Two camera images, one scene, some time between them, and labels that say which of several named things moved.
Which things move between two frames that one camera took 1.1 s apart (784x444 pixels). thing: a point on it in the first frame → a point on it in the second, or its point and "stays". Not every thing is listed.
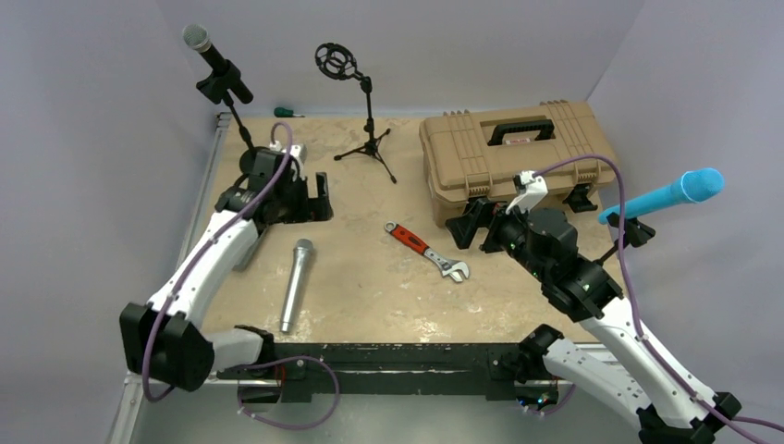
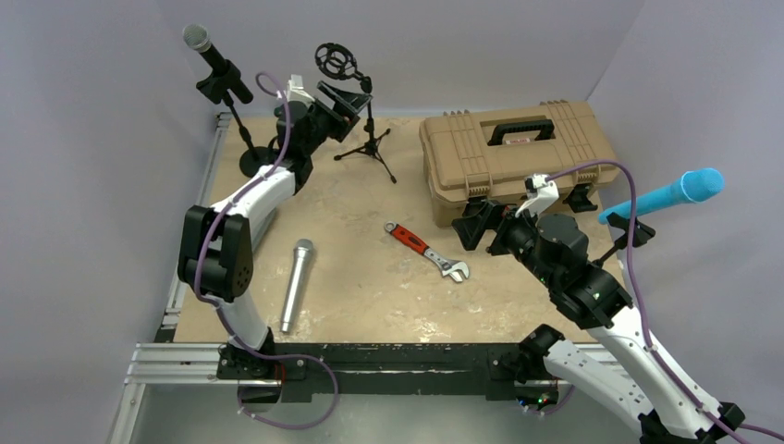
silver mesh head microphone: x=301 y=253 stays
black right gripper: x=464 y=227 stays
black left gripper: x=312 y=209 → x=342 y=125
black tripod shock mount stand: x=337 y=62 stays
